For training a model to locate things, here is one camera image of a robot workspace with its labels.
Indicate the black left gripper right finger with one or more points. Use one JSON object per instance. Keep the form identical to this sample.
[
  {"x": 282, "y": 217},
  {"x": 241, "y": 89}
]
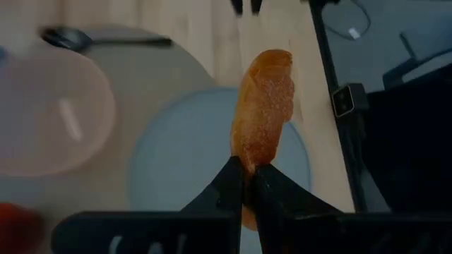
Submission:
[{"x": 279, "y": 197}]

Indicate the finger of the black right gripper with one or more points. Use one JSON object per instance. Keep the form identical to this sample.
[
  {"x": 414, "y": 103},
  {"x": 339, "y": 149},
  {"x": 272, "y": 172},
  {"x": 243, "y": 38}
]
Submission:
[
  {"x": 237, "y": 5},
  {"x": 256, "y": 5}
]

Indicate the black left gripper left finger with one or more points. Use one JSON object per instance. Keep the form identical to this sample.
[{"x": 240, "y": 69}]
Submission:
[{"x": 219, "y": 197}]

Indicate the toasted bagel half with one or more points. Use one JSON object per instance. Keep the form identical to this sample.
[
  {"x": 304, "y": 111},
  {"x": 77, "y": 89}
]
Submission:
[{"x": 265, "y": 106}]

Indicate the black spoon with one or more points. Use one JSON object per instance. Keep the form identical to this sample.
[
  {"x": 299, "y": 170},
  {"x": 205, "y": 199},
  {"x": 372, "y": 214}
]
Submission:
[{"x": 67, "y": 38}]

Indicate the pale pink bowl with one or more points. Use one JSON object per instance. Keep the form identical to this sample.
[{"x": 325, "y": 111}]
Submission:
[{"x": 53, "y": 116}]

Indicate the red apple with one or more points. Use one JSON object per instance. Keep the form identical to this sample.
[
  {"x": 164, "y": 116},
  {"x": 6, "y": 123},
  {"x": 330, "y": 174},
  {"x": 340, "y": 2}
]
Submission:
[{"x": 17, "y": 229}]

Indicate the round grey plate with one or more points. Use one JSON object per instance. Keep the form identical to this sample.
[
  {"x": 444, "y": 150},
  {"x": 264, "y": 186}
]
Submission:
[{"x": 183, "y": 148}]

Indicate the round beige placemat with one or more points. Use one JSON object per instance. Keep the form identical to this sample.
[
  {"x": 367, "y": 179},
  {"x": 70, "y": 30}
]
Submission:
[{"x": 148, "y": 70}]

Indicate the black equipment beside table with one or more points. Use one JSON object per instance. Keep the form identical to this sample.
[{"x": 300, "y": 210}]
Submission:
[{"x": 406, "y": 141}]

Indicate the black aluminium table frame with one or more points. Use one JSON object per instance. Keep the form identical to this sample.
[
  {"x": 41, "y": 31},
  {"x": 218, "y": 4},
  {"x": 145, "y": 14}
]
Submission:
[{"x": 325, "y": 53}]

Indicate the small black camera box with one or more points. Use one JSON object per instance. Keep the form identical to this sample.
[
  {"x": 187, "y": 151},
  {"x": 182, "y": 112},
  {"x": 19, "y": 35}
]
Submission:
[{"x": 344, "y": 100}]

